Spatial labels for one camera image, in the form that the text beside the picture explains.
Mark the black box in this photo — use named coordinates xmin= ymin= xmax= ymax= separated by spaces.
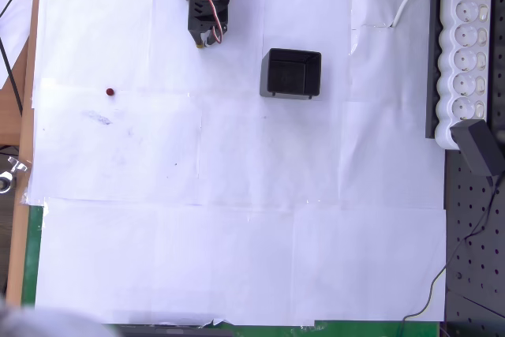
xmin=259 ymin=47 xmax=323 ymax=102

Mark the white paper sheet cover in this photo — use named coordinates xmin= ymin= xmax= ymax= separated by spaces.
xmin=29 ymin=0 xmax=449 ymax=327

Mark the metal clamp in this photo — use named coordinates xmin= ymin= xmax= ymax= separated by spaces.
xmin=0 ymin=156 xmax=32 ymax=195

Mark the white power strip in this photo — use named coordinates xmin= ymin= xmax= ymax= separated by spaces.
xmin=433 ymin=0 xmax=493 ymax=152

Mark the green cutting mat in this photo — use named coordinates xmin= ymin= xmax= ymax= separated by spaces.
xmin=21 ymin=204 xmax=441 ymax=337

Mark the black power adapter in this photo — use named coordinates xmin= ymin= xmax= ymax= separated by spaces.
xmin=450 ymin=118 xmax=501 ymax=178

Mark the black flat device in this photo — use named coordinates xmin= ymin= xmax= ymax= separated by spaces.
xmin=117 ymin=324 xmax=234 ymax=337

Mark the blurry grey object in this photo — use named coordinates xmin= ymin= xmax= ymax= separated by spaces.
xmin=0 ymin=295 xmax=118 ymax=337

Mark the black pegboard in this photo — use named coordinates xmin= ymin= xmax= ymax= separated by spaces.
xmin=443 ymin=0 xmax=505 ymax=337

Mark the dark grey rail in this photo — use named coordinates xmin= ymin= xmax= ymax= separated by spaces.
xmin=425 ymin=0 xmax=443 ymax=140

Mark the thin black adapter cable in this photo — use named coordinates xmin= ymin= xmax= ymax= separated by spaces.
xmin=398 ymin=174 xmax=499 ymax=337

